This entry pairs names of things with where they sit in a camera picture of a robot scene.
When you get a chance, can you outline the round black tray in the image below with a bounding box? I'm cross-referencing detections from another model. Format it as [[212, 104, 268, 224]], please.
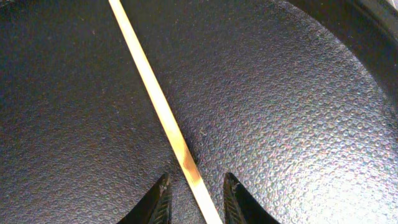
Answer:
[[1, 1, 397, 223]]

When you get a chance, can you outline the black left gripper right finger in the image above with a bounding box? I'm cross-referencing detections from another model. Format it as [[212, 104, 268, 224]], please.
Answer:
[[223, 172, 279, 224]]

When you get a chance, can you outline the wooden chopstick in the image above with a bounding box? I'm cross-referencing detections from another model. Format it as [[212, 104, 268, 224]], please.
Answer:
[[109, 0, 222, 224]]

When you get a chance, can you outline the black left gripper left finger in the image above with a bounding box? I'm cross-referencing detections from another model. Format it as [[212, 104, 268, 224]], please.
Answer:
[[118, 173, 172, 224]]

